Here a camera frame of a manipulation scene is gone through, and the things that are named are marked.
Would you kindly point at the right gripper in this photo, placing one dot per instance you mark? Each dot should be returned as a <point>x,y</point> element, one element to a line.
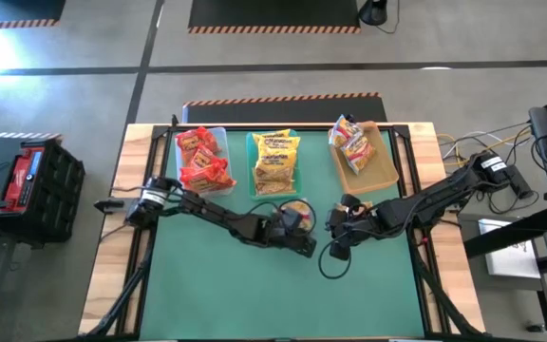
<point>364,221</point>

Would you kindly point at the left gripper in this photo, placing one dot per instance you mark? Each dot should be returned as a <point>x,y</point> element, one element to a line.
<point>264,233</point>

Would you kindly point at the teal plastic bin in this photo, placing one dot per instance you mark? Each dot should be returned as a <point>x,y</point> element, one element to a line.
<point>250,161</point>

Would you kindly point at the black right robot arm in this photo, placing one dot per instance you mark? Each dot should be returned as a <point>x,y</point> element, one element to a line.
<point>435,195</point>

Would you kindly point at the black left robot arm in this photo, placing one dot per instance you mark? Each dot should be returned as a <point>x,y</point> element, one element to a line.
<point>207,214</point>

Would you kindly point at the clear plastic bin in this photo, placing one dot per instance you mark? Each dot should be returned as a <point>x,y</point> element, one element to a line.
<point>224,147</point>

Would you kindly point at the black power brick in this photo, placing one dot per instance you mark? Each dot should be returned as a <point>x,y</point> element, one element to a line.
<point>520,183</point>

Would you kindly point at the small black floor object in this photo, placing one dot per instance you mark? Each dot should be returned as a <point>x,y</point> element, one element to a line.
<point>536,328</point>

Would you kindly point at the black stand base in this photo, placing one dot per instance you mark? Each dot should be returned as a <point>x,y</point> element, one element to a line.
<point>373,12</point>

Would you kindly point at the black and red toolbox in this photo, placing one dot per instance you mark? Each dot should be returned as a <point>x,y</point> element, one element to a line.
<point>60,190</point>

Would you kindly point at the red tool case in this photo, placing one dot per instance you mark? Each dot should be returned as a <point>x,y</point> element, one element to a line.
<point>17,180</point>

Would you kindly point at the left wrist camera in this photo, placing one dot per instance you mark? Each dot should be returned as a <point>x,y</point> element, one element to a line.
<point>290,221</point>

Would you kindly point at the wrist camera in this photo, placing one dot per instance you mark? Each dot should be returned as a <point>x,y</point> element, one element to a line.
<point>290,221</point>
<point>349,202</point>

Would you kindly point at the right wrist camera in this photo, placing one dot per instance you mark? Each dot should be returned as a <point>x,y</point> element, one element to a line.
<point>349,202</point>

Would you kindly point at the black metal rig frame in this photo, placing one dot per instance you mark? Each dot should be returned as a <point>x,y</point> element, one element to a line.
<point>399,130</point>

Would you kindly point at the black clamp mount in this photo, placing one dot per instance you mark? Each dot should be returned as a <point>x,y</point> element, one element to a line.
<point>109,205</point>

